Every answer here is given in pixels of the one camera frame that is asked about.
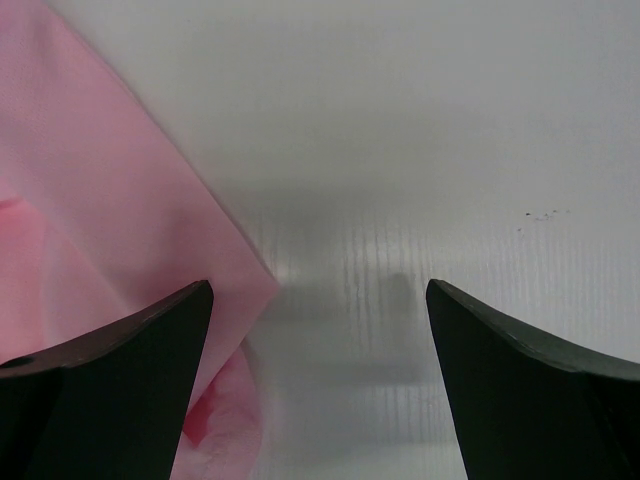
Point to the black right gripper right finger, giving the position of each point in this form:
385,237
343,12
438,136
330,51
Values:
527,404

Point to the pink t-shirt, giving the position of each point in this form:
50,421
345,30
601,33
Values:
101,216

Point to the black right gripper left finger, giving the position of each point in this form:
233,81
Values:
109,404

